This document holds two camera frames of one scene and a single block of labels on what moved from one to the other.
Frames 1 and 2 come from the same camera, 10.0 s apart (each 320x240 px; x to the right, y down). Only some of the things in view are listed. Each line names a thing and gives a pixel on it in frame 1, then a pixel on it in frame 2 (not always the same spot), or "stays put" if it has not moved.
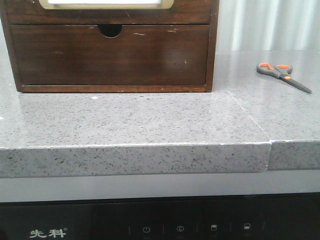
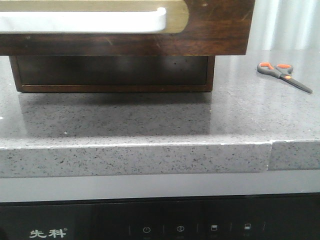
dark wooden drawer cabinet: x=181 y=12 → x=193 y=28
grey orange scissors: x=282 y=71 stays put
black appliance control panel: x=271 y=216 stays put
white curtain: x=268 y=25 stays put
